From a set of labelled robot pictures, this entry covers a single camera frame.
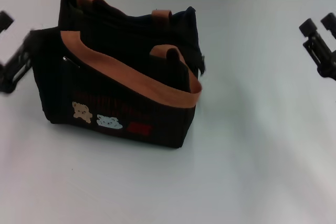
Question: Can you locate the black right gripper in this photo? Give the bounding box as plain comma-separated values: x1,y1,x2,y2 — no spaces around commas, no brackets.
299,12,336,81

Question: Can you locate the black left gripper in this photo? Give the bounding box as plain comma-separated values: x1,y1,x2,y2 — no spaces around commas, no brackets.
0,10,37,95

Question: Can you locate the black food bag with bears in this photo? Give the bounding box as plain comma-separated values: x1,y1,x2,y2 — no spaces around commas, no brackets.
29,0,208,150

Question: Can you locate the silver pocket zipper pull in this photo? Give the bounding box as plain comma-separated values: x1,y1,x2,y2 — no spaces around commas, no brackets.
62,55,81,70

